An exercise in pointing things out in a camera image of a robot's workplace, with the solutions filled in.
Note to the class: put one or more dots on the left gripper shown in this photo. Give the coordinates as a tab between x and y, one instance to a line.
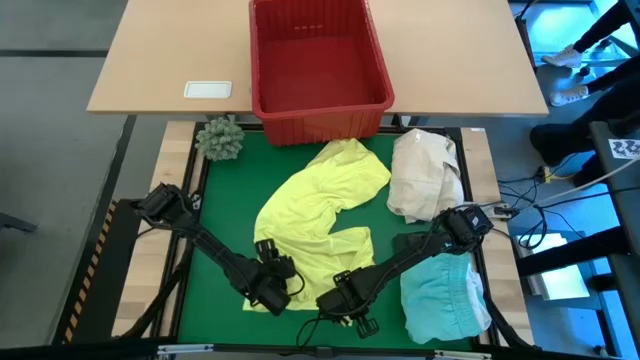
272	287

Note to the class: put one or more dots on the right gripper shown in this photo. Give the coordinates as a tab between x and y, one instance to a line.
347	297

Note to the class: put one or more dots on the yellow garment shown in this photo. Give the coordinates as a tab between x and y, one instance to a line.
310	210

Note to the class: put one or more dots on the dark grey garment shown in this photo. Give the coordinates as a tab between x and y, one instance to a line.
407	242

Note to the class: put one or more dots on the pale blue white garment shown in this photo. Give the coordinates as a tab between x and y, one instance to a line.
440	305

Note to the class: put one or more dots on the red plastic laundry bin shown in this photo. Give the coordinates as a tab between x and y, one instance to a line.
320	125

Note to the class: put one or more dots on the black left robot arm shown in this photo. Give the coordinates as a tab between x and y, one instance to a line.
200	240

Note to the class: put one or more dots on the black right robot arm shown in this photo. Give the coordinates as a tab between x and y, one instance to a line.
425	250

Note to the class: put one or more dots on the pale green artificial plant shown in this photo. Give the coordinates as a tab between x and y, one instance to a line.
220	139

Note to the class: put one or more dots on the wooden table board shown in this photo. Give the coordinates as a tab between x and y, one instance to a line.
137	300
507	280

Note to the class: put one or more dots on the cream folded garment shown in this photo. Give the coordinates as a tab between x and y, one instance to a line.
422	170

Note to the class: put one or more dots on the white rectangular card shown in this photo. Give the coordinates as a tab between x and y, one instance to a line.
207	89

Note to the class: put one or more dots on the yellow black hazard strip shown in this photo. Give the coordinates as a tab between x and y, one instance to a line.
91	270

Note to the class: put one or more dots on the white box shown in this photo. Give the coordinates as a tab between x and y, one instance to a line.
560	285

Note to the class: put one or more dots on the black crossbar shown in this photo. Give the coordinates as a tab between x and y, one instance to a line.
75	350

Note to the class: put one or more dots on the dark chair leg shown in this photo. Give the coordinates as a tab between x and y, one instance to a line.
17	224

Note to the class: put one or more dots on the light wooden desk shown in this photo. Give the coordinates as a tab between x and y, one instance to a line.
450	60

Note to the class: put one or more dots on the black side table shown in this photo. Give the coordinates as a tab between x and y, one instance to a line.
600	210

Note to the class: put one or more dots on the person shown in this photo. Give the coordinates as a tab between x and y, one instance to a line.
570	140

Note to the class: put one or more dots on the white shoe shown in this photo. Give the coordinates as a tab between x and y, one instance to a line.
562	56
569	96

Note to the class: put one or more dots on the white fiducial marker card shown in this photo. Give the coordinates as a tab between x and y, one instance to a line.
625	149

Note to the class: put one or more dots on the black desk leg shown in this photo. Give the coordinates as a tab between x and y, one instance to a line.
525	35

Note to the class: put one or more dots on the person's leg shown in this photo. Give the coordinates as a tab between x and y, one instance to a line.
612	77
605	25

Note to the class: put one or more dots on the silver metal bracket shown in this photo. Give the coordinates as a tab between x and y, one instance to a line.
185	348
462	355

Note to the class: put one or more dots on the black table frame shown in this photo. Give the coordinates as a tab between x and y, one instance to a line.
172	325

